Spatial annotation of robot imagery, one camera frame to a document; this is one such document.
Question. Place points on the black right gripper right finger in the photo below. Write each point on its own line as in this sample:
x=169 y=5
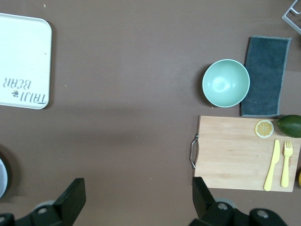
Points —
x=204 y=202

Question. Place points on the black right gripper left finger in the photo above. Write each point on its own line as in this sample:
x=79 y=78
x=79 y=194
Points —
x=70 y=200

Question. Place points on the pale round plate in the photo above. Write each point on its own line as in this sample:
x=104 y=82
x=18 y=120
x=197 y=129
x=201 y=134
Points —
x=2 y=179

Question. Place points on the wooden cutting board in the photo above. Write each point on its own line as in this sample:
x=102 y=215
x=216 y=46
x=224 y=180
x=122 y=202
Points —
x=230 y=160

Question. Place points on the yellow plastic knife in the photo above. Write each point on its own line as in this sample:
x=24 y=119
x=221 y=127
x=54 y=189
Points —
x=272 y=164

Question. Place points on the yellow plastic fork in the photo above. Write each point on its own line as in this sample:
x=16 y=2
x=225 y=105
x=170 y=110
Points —
x=287 y=164

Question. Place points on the lemon slice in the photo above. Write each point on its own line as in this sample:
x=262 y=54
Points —
x=264 y=128

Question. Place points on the yellow lemon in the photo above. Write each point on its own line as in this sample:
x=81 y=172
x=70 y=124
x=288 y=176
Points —
x=299 y=179

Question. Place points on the green avocado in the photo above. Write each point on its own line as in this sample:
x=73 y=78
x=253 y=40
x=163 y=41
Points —
x=290 y=126

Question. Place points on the mint green bowl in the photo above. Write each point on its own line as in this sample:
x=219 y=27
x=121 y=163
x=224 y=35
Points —
x=225 y=83

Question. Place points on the dark grey cloth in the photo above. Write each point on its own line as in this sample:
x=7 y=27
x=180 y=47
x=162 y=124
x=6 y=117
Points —
x=265 y=77

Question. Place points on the cream bear print tray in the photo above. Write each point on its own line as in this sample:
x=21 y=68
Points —
x=21 y=58

